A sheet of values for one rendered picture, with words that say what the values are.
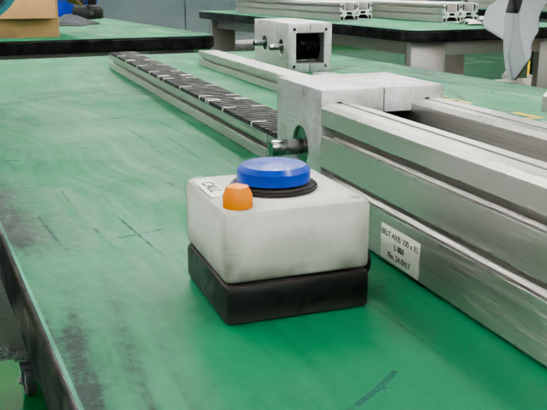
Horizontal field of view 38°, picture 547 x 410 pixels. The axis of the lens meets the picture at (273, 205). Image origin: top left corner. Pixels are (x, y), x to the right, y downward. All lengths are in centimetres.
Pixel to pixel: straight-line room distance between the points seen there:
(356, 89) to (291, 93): 7
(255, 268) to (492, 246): 12
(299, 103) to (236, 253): 24
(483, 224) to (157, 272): 20
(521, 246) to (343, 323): 10
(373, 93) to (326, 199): 19
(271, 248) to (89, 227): 21
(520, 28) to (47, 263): 42
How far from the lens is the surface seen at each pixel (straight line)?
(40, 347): 42
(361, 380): 36
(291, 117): 62
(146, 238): 55
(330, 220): 41
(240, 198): 39
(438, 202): 44
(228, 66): 156
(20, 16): 270
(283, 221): 40
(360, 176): 52
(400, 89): 59
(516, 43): 69
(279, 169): 42
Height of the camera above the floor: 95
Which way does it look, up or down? 16 degrees down
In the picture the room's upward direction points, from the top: straight up
